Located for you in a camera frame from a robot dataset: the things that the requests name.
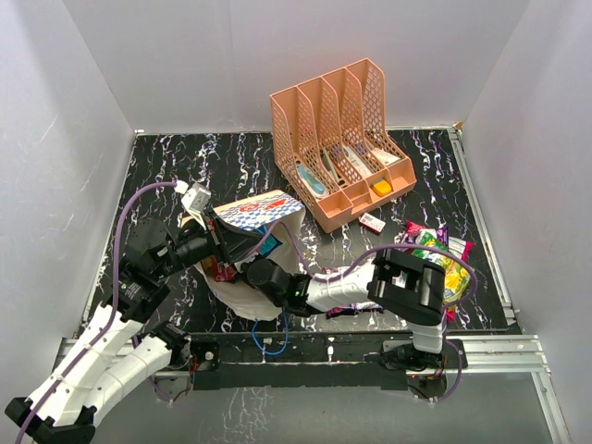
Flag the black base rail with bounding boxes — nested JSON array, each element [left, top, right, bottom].
[[138, 330, 468, 392]]

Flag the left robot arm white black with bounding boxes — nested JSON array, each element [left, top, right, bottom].
[[5, 211, 262, 443]]

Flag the small red white box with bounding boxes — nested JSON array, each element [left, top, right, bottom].
[[359, 213, 386, 234]]

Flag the blue white item in organizer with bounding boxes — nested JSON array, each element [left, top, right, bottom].
[[297, 163, 329, 200]]

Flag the white packet in organizer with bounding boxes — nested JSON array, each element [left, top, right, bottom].
[[372, 148, 401, 167]]

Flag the striped packet in organizer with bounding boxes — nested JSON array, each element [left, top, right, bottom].
[[331, 145, 373, 181]]

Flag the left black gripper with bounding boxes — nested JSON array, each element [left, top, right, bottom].
[[154, 208, 265, 278]]

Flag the orange plastic file organizer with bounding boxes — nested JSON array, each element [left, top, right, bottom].
[[270, 58, 416, 233]]

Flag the blue checkered paper bag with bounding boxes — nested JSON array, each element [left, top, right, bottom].
[[206, 190, 306, 331]]

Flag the aluminium frame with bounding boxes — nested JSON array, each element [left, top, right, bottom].
[[34, 124, 570, 444]]

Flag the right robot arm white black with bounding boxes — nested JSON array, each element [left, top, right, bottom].
[[241, 249, 446, 371]]

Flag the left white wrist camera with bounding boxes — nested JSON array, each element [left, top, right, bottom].
[[181, 183, 211, 228]]

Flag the yellow item in organizer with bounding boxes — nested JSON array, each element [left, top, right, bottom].
[[371, 179, 392, 197]]

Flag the blue snack packet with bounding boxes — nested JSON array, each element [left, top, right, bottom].
[[258, 235, 282, 257]]

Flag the green yellow snack packet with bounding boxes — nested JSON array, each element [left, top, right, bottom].
[[411, 227, 473, 303]]

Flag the red snack packet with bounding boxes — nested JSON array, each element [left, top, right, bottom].
[[212, 264, 237, 282]]

